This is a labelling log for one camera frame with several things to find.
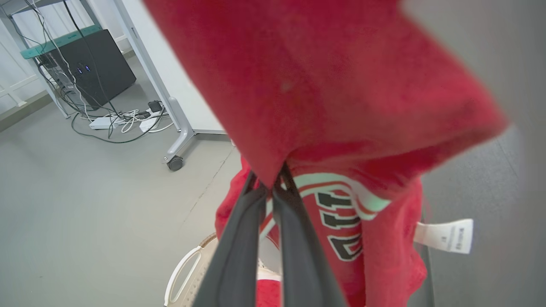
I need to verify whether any red sweatshirt with white print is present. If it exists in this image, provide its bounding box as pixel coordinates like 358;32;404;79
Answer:
143;0;508;307

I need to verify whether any cream plastic laundry basket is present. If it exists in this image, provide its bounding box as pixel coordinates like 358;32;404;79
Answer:
164;232;283;307

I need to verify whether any white power adapter block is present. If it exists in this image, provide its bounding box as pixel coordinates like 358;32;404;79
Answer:
139;115;161;133

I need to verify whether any black computer tower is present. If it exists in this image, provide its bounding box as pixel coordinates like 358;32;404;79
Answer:
38;29;137;110

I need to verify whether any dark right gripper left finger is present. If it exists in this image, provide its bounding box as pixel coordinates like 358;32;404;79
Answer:
192;171;268;307

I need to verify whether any black hanging cable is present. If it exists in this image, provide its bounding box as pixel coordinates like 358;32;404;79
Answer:
63;0;123;119

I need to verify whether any white looped cable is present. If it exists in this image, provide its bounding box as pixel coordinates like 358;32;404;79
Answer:
121;109;175;134

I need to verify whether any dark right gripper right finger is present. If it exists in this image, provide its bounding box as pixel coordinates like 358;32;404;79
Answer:
272;164;347;307

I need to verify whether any white power strip with cables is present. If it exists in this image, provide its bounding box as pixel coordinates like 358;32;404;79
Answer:
70;111;171;145

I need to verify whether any white partition panel grey frame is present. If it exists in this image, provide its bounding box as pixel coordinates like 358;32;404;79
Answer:
112;0;235;172

